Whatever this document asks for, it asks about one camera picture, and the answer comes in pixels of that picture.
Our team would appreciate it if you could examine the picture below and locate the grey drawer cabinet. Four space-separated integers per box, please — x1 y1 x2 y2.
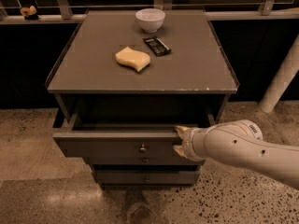
48 10 238 177

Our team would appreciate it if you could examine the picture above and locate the metal window railing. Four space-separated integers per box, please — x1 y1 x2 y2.
0 0 299 23

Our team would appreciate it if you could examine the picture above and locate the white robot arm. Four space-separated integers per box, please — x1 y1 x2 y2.
174 119 299 189

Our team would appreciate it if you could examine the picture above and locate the grey drawer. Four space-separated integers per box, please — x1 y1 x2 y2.
51 107 219 166
83 157 200 165
94 170 200 185

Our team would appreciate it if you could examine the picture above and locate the yellow object on ledge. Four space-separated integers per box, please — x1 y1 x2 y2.
20 6 38 20

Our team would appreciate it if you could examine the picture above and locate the grey bottom drawer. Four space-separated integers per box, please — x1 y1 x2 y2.
94 170 200 185

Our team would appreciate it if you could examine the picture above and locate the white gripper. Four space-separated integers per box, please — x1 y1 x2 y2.
173 126 212 161

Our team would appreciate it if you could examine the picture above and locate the white ceramic bowl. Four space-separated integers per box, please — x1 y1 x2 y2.
135 8 165 33

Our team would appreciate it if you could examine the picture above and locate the black snack bar wrapper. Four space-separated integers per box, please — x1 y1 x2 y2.
143 36 171 57

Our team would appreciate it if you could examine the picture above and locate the grey top drawer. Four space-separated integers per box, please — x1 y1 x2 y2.
51 107 219 166

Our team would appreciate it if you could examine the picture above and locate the yellow sponge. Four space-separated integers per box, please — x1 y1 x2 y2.
115 47 150 72

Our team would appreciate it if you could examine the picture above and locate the grey middle drawer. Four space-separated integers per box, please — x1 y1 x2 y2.
83 157 200 165

